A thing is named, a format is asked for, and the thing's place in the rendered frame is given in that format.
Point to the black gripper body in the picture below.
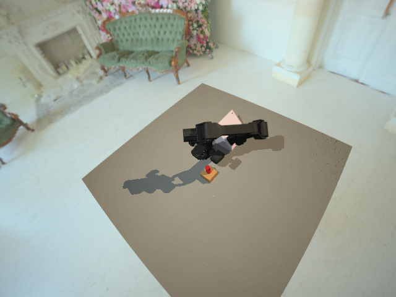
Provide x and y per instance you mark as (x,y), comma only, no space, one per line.
(216,157)

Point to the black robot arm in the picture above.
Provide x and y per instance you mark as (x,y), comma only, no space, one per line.
(206,132)

